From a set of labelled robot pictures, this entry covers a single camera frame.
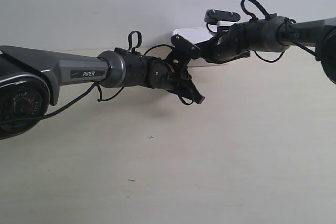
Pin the white lidded plastic container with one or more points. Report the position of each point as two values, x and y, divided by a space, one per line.
195 35

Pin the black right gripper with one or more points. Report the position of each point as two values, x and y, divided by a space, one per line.
223 48

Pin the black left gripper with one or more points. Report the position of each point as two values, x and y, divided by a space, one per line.
180 77

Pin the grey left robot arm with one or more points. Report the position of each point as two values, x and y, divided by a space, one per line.
31 80

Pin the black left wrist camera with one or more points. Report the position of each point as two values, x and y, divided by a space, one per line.
186 47

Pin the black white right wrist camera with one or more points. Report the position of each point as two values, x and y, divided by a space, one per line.
213 16

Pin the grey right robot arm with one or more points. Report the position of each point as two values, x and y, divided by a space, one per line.
276 34

